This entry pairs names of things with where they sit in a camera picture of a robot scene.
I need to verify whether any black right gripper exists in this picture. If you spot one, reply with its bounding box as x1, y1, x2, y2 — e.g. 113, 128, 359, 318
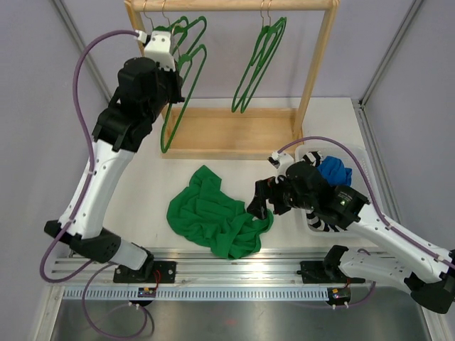
247, 174, 316, 220

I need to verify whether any green tank top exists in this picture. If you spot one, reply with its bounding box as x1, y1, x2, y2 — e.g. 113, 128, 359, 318
166, 166, 274, 260

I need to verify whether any zebra striped tank top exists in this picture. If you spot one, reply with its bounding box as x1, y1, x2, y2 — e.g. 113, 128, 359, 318
301, 151, 351, 234

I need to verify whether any blue tank top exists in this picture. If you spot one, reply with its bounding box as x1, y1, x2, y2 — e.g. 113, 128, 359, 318
316, 156, 353, 186

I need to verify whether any green hanger with metal hook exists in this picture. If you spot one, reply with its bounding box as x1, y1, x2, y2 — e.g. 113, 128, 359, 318
142, 0, 171, 30

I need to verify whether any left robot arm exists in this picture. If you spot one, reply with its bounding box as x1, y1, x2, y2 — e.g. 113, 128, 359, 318
44, 57, 184, 283

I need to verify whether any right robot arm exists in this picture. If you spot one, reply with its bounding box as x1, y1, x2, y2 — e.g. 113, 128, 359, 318
247, 161, 454, 314

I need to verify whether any wooden clothes rack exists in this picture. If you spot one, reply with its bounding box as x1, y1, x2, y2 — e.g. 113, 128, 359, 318
124, 0, 341, 160

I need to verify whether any white plastic basket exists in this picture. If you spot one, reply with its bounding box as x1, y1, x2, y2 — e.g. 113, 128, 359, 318
295, 141, 383, 239

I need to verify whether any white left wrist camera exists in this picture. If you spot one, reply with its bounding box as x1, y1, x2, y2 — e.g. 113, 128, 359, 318
135, 30, 177, 72

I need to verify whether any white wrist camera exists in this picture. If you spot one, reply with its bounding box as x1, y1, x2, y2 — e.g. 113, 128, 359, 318
267, 151, 294, 175
135, 30, 177, 72

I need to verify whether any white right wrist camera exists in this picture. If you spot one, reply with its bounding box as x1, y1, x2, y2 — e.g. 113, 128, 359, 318
267, 151, 294, 175

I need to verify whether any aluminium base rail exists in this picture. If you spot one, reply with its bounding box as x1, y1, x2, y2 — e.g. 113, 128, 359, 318
48, 248, 328, 287

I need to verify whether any white slotted cable duct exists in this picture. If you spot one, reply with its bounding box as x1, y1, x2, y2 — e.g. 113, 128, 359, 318
63, 286, 328, 301

